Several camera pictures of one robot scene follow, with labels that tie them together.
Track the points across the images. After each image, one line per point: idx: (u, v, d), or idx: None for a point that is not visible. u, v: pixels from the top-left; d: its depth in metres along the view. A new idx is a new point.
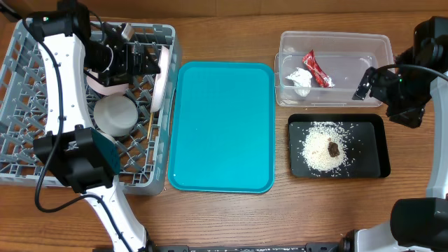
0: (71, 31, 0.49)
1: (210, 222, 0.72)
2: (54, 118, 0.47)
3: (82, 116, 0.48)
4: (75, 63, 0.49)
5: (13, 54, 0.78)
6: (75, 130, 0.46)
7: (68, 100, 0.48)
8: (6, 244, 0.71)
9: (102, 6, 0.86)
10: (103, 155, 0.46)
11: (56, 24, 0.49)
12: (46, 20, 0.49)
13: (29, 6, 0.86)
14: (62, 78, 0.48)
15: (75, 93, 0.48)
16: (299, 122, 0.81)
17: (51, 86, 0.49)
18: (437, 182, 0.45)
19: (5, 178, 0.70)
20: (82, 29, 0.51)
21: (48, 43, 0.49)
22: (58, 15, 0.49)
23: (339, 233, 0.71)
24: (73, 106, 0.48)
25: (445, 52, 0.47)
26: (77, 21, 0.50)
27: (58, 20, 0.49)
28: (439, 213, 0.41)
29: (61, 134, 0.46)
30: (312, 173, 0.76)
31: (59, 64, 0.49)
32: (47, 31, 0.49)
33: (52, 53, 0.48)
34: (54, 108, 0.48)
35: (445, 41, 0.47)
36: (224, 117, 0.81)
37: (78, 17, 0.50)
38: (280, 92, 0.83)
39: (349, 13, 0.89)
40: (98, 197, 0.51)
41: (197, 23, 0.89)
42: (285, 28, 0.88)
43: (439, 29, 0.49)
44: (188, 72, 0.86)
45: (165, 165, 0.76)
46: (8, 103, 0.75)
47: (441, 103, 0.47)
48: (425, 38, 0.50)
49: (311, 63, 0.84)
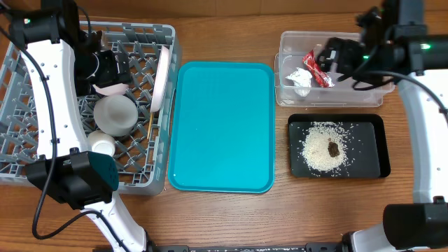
0: (57, 36, 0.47)
1: (210, 222, 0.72)
2: (47, 141, 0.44)
3: (77, 137, 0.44)
4: (65, 74, 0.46)
5: (12, 54, 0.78)
6: (70, 154, 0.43)
7: (61, 120, 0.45)
8: (6, 244, 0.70)
9: (101, 6, 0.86)
10: (101, 178, 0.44)
11: (40, 26, 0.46)
12: (28, 23, 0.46)
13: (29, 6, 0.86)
14: (52, 94, 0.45)
15: (67, 110, 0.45)
16: (299, 122, 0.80)
17: (40, 103, 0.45)
18: (421, 186, 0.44)
19: (5, 178, 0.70)
20: (68, 29, 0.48)
21: (33, 52, 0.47)
22: (40, 15, 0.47)
23: (339, 233, 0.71)
24: (66, 127, 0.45)
25: (407, 53, 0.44)
26: (62, 20, 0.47)
27: (42, 22, 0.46)
28: (430, 218, 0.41)
29: (56, 157, 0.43)
30: (312, 173, 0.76)
31: (47, 77, 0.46)
32: (31, 34, 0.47)
33: (37, 64, 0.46)
34: (46, 129, 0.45)
35: (407, 42, 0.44)
36: (224, 118, 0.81)
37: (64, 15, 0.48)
38: (280, 92, 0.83)
39: (349, 13, 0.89)
40: (97, 212, 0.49)
41: (197, 23, 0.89)
42: (286, 28, 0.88)
43: (405, 17, 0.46)
44: (189, 72, 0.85)
45: (165, 165, 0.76)
46: (8, 103, 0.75)
47: (410, 103, 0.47)
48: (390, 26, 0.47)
49: (311, 63, 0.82)
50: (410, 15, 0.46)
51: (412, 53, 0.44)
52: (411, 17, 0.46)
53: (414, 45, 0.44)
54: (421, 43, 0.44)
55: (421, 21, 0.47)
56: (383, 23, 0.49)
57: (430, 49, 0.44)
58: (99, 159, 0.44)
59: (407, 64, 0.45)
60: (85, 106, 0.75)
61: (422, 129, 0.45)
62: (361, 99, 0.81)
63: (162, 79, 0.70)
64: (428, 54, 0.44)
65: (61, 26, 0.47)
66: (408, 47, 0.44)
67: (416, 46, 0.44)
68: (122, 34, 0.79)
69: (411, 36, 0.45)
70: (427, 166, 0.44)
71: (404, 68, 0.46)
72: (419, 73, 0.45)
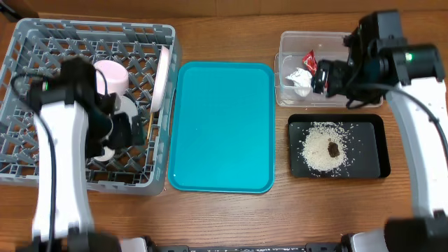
0: (73, 101, 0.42)
1: (210, 222, 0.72)
2: (45, 210, 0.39)
3: (78, 209, 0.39)
4: (74, 142, 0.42)
5: (13, 54, 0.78)
6: (69, 233, 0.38)
7: (64, 189, 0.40)
8: (6, 244, 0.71)
9: (102, 7, 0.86)
10: None
11: (57, 92, 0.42)
12: (46, 87, 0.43)
13: (31, 7, 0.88)
14: (57, 162, 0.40)
15: (73, 183, 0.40)
16: (299, 122, 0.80)
17: (43, 169, 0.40)
18: (421, 200, 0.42)
19: (5, 178, 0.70)
20: (86, 96, 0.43)
21: (45, 116, 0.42)
22: (59, 81, 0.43)
23: (339, 233, 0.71)
24: (69, 197, 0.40)
25: (390, 65, 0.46)
26: (80, 88, 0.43)
27: (61, 87, 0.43)
28: (433, 233, 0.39)
29: (53, 236, 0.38)
30: (312, 173, 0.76)
31: (56, 141, 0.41)
32: (46, 99, 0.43)
33: (47, 129, 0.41)
34: (45, 197, 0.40)
35: (388, 54, 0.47)
36: (224, 120, 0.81)
37: (85, 78, 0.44)
38: (280, 92, 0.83)
39: (349, 13, 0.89)
40: None
41: (197, 24, 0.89)
42: (286, 28, 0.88)
43: (383, 30, 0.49)
44: (189, 72, 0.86)
45: (165, 165, 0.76)
46: (8, 103, 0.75)
47: (400, 115, 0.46)
48: (371, 42, 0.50)
49: (311, 62, 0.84)
50: (390, 29, 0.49)
51: (397, 64, 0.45)
52: (391, 30, 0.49)
53: (398, 55, 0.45)
54: (404, 54, 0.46)
55: (400, 35, 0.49)
56: (365, 41, 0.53)
57: (414, 59, 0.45)
58: (99, 239, 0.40)
59: (394, 77, 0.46)
60: None
61: (414, 137, 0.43)
62: None
63: (162, 79, 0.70)
64: (413, 64, 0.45)
65: (80, 92, 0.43)
66: (392, 59, 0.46)
67: (400, 57, 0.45)
68: (122, 34, 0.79)
69: (393, 48, 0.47)
70: (424, 180, 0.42)
71: (390, 80, 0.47)
72: (407, 82, 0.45)
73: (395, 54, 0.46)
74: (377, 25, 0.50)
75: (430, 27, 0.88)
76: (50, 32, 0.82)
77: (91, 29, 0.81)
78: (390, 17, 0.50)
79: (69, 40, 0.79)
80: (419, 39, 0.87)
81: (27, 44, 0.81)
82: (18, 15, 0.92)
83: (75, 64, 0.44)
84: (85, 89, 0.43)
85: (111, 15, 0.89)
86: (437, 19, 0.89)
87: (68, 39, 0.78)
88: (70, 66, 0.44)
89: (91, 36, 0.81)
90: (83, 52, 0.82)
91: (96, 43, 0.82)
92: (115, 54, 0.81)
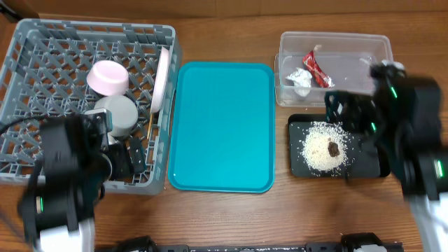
0: (75, 225, 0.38)
1: (210, 222, 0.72)
2: None
3: None
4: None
5: (13, 54, 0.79)
6: None
7: None
8: (6, 244, 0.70)
9: (102, 7, 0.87)
10: None
11: (59, 205, 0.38)
12: (43, 209, 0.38)
13: (31, 7, 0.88)
14: None
15: None
16: (299, 122, 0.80)
17: None
18: None
19: (5, 178, 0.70)
20: (86, 204, 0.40)
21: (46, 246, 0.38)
22: (55, 190, 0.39)
23: (339, 233, 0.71)
24: None
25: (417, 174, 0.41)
26: (81, 195, 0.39)
27: (56, 200, 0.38)
28: None
29: None
30: (312, 173, 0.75)
31: None
32: (43, 222, 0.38)
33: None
34: None
35: (409, 147, 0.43)
36: (224, 120, 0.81)
37: (75, 148, 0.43)
38: (280, 92, 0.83)
39: (348, 14, 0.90)
40: None
41: (197, 24, 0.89)
42: (285, 29, 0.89)
43: (417, 113, 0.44)
44: (189, 73, 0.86)
45: (165, 165, 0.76)
46: (8, 102, 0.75)
47: (425, 229, 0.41)
48: (397, 115, 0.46)
49: (311, 63, 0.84)
50: (424, 110, 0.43)
51: (425, 175, 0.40)
52: (425, 113, 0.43)
53: (425, 160, 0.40)
54: (432, 159, 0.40)
55: (435, 120, 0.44)
56: (391, 101, 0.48)
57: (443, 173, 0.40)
58: None
59: (421, 188, 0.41)
60: (85, 105, 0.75)
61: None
62: None
63: (162, 78, 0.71)
64: (443, 176, 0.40)
65: (75, 169, 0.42)
66: (418, 171, 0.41)
67: (427, 162, 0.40)
68: (123, 34, 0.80)
69: (422, 144, 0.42)
70: None
71: (416, 190, 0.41)
72: (434, 199, 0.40)
73: (421, 160, 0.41)
74: (411, 107, 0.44)
75: (430, 28, 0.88)
76: (51, 33, 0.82)
77: (91, 29, 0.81)
78: (426, 96, 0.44)
79: (69, 40, 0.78)
80: (418, 39, 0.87)
81: (27, 44, 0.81)
82: (18, 15, 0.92)
83: (56, 136, 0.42)
84: (80, 161, 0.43)
85: (111, 15, 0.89)
86: (436, 19, 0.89)
87: (68, 39, 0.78)
88: (52, 138, 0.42)
89: (91, 36, 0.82)
90: (83, 52, 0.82)
91: (96, 43, 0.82)
92: (115, 55, 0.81)
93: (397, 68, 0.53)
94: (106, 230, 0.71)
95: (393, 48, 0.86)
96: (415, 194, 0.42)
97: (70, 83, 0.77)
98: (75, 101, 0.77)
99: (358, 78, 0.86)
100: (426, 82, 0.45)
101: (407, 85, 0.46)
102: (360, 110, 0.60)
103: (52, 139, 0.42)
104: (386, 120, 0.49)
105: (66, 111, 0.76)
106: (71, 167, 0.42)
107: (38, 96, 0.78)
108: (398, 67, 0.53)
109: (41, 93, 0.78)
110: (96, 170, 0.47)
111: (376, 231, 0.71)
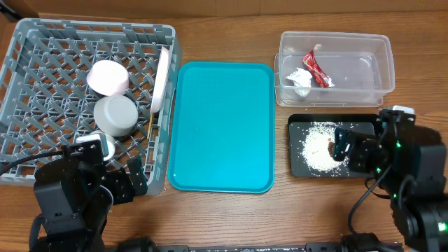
0: None
1: (210, 222, 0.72)
2: None
3: None
4: None
5: (13, 54, 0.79)
6: None
7: None
8: (6, 244, 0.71)
9: (102, 7, 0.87)
10: None
11: None
12: None
13: (30, 6, 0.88)
14: None
15: None
16: (299, 122, 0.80)
17: None
18: None
19: (5, 178, 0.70)
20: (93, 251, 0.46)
21: None
22: None
23: (339, 233, 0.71)
24: None
25: (420, 226, 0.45)
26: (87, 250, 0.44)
27: None
28: None
29: None
30: (312, 173, 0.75)
31: None
32: None
33: None
34: None
35: (422, 229, 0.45)
36: (223, 120, 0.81)
37: (74, 205, 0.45)
38: (280, 92, 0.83)
39: (348, 13, 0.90)
40: None
41: (197, 24, 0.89)
42: (286, 28, 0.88)
43: (425, 169, 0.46)
44: (188, 73, 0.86)
45: (165, 165, 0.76)
46: (8, 102, 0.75)
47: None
48: (407, 170, 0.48)
49: (311, 63, 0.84)
50: (431, 169, 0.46)
51: (428, 230, 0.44)
52: (431, 171, 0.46)
53: (428, 217, 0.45)
54: (434, 216, 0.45)
55: (440, 176, 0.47)
56: (402, 156, 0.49)
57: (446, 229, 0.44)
58: None
59: (423, 243, 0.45)
60: (85, 105, 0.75)
61: None
62: (361, 99, 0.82)
63: (162, 78, 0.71)
64: (444, 236, 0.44)
65: (80, 226, 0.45)
66: (423, 229, 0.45)
67: (430, 220, 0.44)
68: (122, 34, 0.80)
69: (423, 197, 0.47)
70: None
71: (420, 243, 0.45)
72: None
73: (423, 217, 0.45)
74: (414, 164, 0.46)
75: (431, 27, 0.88)
76: (51, 33, 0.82)
77: (91, 29, 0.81)
78: (433, 155, 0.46)
79: (69, 40, 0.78)
80: (419, 38, 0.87)
81: (27, 44, 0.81)
82: (18, 15, 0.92)
83: (54, 196, 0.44)
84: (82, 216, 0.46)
85: (111, 14, 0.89)
86: (437, 19, 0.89)
87: (68, 39, 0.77)
88: (50, 196, 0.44)
89: (90, 36, 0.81)
90: (83, 52, 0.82)
91: (96, 43, 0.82)
92: (115, 54, 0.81)
93: (407, 115, 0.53)
94: (106, 230, 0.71)
95: (393, 48, 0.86)
96: (422, 240, 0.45)
97: (70, 83, 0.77)
98: (75, 101, 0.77)
99: (358, 78, 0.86)
100: (431, 136, 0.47)
101: (413, 140, 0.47)
102: (367, 150, 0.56)
103: (51, 199, 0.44)
104: (397, 170, 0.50)
105: (66, 111, 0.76)
106: (74, 225, 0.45)
107: (38, 96, 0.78)
108: (409, 115, 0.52)
109: (41, 92, 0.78)
110: (98, 210, 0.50)
111: (376, 231, 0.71)
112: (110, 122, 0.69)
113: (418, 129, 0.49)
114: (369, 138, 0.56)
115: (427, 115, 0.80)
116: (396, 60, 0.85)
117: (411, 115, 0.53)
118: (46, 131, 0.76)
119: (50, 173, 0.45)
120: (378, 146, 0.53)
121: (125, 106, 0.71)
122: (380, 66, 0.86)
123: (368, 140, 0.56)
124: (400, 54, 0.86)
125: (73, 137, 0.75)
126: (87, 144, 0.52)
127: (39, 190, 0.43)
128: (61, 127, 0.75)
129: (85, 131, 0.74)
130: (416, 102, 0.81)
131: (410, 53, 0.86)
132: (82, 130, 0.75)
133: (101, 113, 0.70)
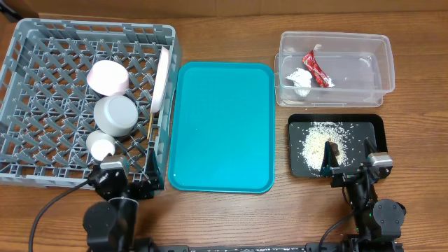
0: None
1: (211, 222, 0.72)
2: None
3: None
4: None
5: (13, 54, 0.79)
6: None
7: None
8: (6, 244, 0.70)
9: (101, 7, 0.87)
10: None
11: None
12: None
13: (29, 6, 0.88)
14: None
15: None
16: (299, 122, 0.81)
17: None
18: None
19: (6, 178, 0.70)
20: None
21: None
22: None
23: (339, 233, 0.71)
24: None
25: None
26: None
27: None
28: None
29: None
30: (312, 173, 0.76)
31: None
32: None
33: None
34: None
35: None
36: (224, 120, 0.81)
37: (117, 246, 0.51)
38: (279, 92, 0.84)
39: (348, 14, 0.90)
40: None
41: (198, 24, 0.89)
42: (286, 29, 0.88)
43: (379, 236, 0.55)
44: (188, 73, 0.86)
45: (165, 165, 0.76)
46: (8, 102, 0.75)
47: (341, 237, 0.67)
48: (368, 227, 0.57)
49: (311, 63, 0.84)
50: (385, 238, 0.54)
51: None
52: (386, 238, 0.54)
53: None
54: None
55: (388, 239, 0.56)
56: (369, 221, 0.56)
57: None
58: None
59: None
60: (85, 105, 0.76)
61: None
62: (361, 99, 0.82)
63: (162, 78, 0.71)
64: None
65: None
66: None
67: None
68: (123, 34, 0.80)
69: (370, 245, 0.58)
70: None
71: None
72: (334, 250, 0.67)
73: None
74: (375, 231, 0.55)
75: (432, 27, 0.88)
76: (51, 33, 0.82)
77: (91, 29, 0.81)
78: (388, 228, 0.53)
79: (69, 40, 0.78)
80: (419, 38, 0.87)
81: (27, 44, 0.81)
82: (18, 15, 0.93)
83: (103, 245, 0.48)
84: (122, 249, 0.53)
85: (112, 15, 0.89)
86: (437, 19, 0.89)
87: (68, 39, 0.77)
88: (101, 245, 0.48)
89: (90, 36, 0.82)
90: (83, 52, 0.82)
91: (96, 43, 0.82)
92: (115, 54, 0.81)
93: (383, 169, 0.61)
94: None
95: (393, 48, 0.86)
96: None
97: (70, 83, 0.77)
98: (75, 101, 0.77)
99: (358, 78, 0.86)
100: (396, 220, 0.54)
101: (378, 215, 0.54)
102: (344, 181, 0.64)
103: (100, 247, 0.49)
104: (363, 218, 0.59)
105: (66, 111, 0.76)
106: None
107: (38, 96, 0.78)
108: (387, 167, 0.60)
109: (41, 93, 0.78)
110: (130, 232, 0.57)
111: None
112: (110, 122, 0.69)
113: (390, 208, 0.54)
114: (348, 175, 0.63)
115: (426, 115, 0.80)
116: (396, 60, 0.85)
117: (390, 166, 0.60)
118: (46, 131, 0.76)
119: (96, 225, 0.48)
120: (357, 185, 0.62)
121: (124, 106, 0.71)
122: (380, 66, 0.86)
123: (348, 178, 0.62)
124: (401, 54, 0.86)
125: (73, 137, 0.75)
126: (113, 171, 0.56)
127: (91, 242, 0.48)
128: (61, 127, 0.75)
129: (85, 131, 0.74)
130: (417, 102, 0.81)
131: (410, 53, 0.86)
132: (82, 130, 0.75)
133: (101, 113, 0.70)
